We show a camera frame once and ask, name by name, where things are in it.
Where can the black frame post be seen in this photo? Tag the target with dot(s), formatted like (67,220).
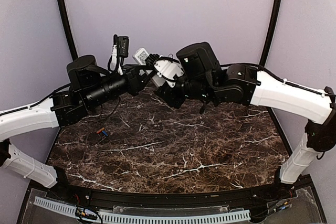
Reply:
(270,32)
(67,29)

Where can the white remote control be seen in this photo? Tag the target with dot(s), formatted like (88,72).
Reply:
(140,56)

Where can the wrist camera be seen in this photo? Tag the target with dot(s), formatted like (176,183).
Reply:
(120,51)
(169,69)

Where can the left black frame post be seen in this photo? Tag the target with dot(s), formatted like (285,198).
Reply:
(67,29)

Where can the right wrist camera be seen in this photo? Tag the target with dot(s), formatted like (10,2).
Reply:
(169,69)

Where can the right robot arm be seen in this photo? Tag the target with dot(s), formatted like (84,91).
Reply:
(196,74)

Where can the white slotted cable duct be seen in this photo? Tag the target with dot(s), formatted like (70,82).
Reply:
(73,211)

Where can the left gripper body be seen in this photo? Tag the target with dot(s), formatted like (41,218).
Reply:
(133,86)

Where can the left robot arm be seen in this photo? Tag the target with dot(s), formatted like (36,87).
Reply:
(90,86)

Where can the right black frame post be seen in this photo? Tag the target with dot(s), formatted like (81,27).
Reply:
(270,32)

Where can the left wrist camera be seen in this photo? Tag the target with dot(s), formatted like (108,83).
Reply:
(120,51)

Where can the black front rail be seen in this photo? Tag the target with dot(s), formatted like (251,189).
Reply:
(250,197)

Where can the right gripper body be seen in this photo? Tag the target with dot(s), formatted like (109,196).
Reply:
(175,100)

